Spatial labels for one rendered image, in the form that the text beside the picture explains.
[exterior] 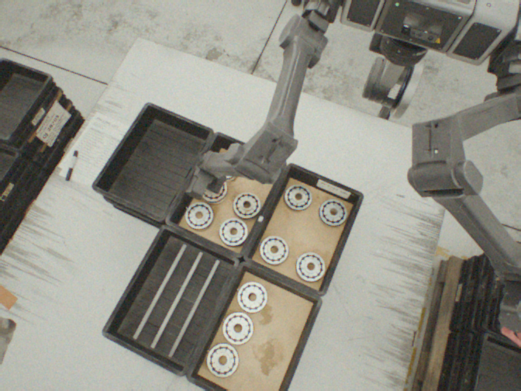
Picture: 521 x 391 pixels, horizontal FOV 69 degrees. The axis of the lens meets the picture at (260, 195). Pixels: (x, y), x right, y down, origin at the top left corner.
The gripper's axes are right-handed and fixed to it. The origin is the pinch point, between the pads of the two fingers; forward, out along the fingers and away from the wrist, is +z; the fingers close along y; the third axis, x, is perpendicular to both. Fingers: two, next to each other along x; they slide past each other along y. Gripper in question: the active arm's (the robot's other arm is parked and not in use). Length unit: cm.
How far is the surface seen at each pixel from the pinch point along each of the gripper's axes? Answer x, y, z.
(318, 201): 14.1, 36.7, 8.5
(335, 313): -20, 59, 21
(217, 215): -7.2, 4.5, 7.1
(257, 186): 9.7, 13.3, 7.7
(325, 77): 130, 6, 93
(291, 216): 4.4, 29.9, 8.1
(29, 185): -24, -107, 59
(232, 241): -14.4, 14.5, 4.4
